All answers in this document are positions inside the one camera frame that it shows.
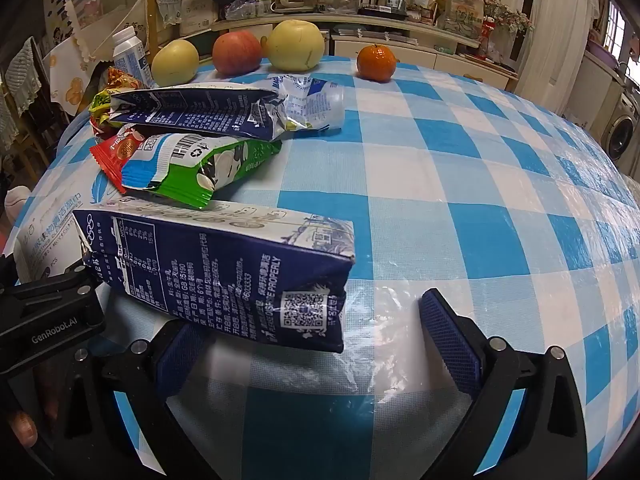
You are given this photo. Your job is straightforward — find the red snack packet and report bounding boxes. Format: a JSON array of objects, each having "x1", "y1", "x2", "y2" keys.
[{"x1": 90, "y1": 125, "x2": 166, "y2": 196}]

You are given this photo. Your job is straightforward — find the white washing machine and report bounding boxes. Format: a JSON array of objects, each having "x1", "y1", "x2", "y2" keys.
[{"x1": 597, "y1": 80, "x2": 640, "y2": 171}]

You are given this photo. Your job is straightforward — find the wooden chair with grey cover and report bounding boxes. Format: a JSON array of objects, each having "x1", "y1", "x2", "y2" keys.
[{"x1": 0, "y1": 35, "x2": 46, "y2": 161}]

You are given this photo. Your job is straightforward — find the white sack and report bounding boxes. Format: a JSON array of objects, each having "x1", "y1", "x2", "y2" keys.
[{"x1": 180, "y1": 0, "x2": 221, "y2": 36}]

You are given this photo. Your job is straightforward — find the beige cushion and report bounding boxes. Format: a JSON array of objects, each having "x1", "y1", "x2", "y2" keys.
[{"x1": 4, "y1": 185, "x2": 31, "y2": 221}]

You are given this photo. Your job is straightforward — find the red figurine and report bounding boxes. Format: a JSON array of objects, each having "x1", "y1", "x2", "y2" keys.
[{"x1": 477, "y1": 15, "x2": 498, "y2": 58}]

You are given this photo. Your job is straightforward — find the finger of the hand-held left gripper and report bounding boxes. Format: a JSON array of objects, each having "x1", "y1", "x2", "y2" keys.
[{"x1": 50, "y1": 251, "x2": 101, "y2": 293}]

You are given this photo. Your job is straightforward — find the yellow pear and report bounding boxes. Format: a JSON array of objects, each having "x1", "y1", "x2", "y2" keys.
[
  {"x1": 151, "y1": 39, "x2": 200, "y2": 88},
  {"x1": 263, "y1": 19, "x2": 325, "y2": 72}
]

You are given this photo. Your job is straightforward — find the person's left hand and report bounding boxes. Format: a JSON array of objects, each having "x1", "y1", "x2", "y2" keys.
[{"x1": 7, "y1": 407, "x2": 41, "y2": 448}]

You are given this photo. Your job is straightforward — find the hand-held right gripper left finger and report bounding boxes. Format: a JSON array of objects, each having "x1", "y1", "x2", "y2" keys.
[{"x1": 47, "y1": 318, "x2": 227, "y2": 480}]

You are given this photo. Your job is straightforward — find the dining table with orange-print cloth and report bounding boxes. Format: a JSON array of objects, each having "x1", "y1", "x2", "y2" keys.
[{"x1": 42, "y1": 35, "x2": 116, "y2": 116}]

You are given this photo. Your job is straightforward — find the printed plastic bag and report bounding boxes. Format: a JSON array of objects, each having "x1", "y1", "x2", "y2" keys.
[{"x1": 437, "y1": 0, "x2": 486, "y2": 36}]

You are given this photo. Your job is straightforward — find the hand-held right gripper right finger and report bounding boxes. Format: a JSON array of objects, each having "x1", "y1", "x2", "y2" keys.
[{"x1": 419, "y1": 287, "x2": 588, "y2": 480}]

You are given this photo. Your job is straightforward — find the white plastic bottle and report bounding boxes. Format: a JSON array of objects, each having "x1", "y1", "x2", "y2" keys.
[{"x1": 111, "y1": 27, "x2": 153, "y2": 88}]

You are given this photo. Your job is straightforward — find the green white snack packet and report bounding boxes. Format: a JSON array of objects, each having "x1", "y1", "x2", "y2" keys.
[{"x1": 121, "y1": 134, "x2": 283, "y2": 211}]

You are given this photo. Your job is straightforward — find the crumpled clear plastic bag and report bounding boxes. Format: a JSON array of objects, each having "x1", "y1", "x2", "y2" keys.
[{"x1": 277, "y1": 74, "x2": 346, "y2": 133}]

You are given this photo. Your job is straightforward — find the yellow green snack packet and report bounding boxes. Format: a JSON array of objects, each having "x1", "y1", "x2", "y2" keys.
[{"x1": 89, "y1": 66, "x2": 151, "y2": 136}]

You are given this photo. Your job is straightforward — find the pink artificial flowers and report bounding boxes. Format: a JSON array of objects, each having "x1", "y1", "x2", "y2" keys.
[{"x1": 482, "y1": 0, "x2": 533, "y2": 36}]

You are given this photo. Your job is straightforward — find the purple basin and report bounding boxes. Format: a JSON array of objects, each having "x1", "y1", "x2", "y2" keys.
[{"x1": 585, "y1": 37, "x2": 623, "y2": 61}]

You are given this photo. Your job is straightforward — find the red apple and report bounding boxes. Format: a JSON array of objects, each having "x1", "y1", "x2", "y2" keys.
[{"x1": 212, "y1": 30, "x2": 263, "y2": 77}]

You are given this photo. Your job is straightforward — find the blue milk carton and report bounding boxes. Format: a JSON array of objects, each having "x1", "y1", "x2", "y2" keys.
[
  {"x1": 72, "y1": 199, "x2": 357, "y2": 356},
  {"x1": 109, "y1": 86, "x2": 287, "y2": 142}
]

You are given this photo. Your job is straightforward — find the blue white checkered tablecloth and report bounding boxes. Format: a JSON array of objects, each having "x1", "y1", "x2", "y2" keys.
[{"x1": 0, "y1": 52, "x2": 640, "y2": 480}]

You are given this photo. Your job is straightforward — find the orange tangerine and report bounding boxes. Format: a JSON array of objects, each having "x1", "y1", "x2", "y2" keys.
[{"x1": 356, "y1": 44, "x2": 397, "y2": 82}]

